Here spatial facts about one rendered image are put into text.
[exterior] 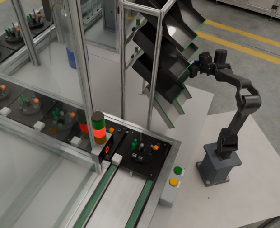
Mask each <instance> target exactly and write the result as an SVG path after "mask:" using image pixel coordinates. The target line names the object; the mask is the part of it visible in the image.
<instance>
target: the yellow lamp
mask: <svg viewBox="0 0 280 228"><path fill-rule="evenodd" d="M94 140H95V143H96V144H98V145H102V144H104V143H105V142H106V141H107V136H106V134H105V136H103V137H101V138H97V137H95V136H94Z"/></svg>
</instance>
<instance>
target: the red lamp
mask: <svg viewBox="0 0 280 228"><path fill-rule="evenodd" d="M93 134H94V136H95V137H97V138H101V137H103V136H105V134H106V127H104V128H103V129H101V130H95V129H94V128H93Z"/></svg>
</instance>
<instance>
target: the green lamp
mask: <svg viewBox="0 0 280 228"><path fill-rule="evenodd" d="M91 122H92V127H93V128H94V129H95V130H101V129H103V128H104V127H105V118H104V119H103V120H102V121H99V122H95V121H93V120H91Z"/></svg>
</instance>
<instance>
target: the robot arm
mask: <svg viewBox="0 0 280 228"><path fill-rule="evenodd" d="M226 57H227V50H224V49H216V50H215V57H214V62H213V61H212V56H210V53H209V52H208V51H207V52H203V53H201V54H199V60H194V62H195V63H196V65H195V63H193V64H191V65H190V66H189V67H188V70H189V77H190V78H194V77H195V76H197V73H198V71H200V74H202V73H205V74H207V76H209V75H213V76H215V79H216V80H217V81H219V82H227V83H229V84H231V85H233V86H235V87H236V88H237V92H236V95H235V98H236V102H237V103H236V105H237V108H238V110H237V112H236V114H235V115H234V117H233V119H232V121H231V123H230V124H229V126H228V128H222V129H221V131H220V133H219V136H218V140H217V149H215V153H216V155H217V157H218V159H219V160H220V161H221V160H226V159H230V158H231V156H230V155H231V153H232V151H237V150H238V135H237V134H238V132H239V130H240V129H241V127H242V126H243V124H244V123H245V121H246V119H247V118H248V116H249V115H250V114H252V113H254V112H256V111H257V110H258V109H259V108H260V106H261V102H262V100H261V97H260V94H259V91H258V90H257V89H256V88H255V87H254V86H253V85H252V82H251V80H249V79H245V78H243V77H240V76H237V75H235V74H234V73H233V71H232V69H231V65H230V63H226ZM225 68H228V69H225ZM241 89H247V90H248V91H249V92H250V93H251V94H252V95H241V94H240V91H241Z"/></svg>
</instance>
